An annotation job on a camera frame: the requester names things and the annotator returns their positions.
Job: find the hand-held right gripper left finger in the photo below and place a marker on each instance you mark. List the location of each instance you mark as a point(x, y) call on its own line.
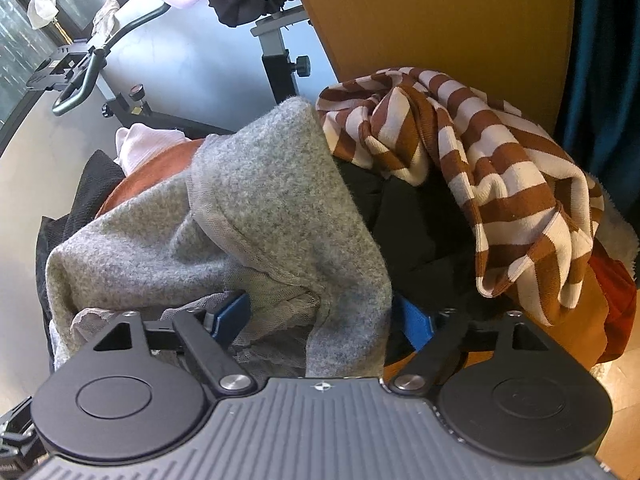
point(231, 316)

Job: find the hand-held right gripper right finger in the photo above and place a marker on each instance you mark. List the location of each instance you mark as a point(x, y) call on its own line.
point(413, 324)

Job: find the black garment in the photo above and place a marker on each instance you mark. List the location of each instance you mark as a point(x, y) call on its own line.
point(415, 225)

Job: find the grey wool sweater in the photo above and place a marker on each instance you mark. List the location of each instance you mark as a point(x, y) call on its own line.
point(260, 195)

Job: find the rust orange cloth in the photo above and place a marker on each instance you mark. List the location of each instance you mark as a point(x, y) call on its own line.
point(160, 165)

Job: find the mustard brown cloth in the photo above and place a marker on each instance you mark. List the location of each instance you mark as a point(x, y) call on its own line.
point(580, 325)

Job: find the brown white striped shirt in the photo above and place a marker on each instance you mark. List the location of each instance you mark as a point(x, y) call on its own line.
point(500, 170)

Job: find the pale pink cloth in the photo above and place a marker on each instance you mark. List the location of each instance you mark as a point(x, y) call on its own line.
point(142, 145)

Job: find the red cloth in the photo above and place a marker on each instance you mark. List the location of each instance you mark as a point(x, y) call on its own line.
point(620, 305)

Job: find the white fluffy cloth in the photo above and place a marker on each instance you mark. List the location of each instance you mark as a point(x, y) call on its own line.
point(617, 230)

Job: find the black exercise bike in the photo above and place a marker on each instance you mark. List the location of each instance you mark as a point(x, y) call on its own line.
point(276, 67)

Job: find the wooden board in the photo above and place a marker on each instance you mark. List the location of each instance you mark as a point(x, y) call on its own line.
point(440, 15)

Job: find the white rag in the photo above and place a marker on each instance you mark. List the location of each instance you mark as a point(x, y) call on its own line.
point(106, 16)

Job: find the teal curtain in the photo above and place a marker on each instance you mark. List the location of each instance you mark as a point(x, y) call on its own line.
point(607, 60)

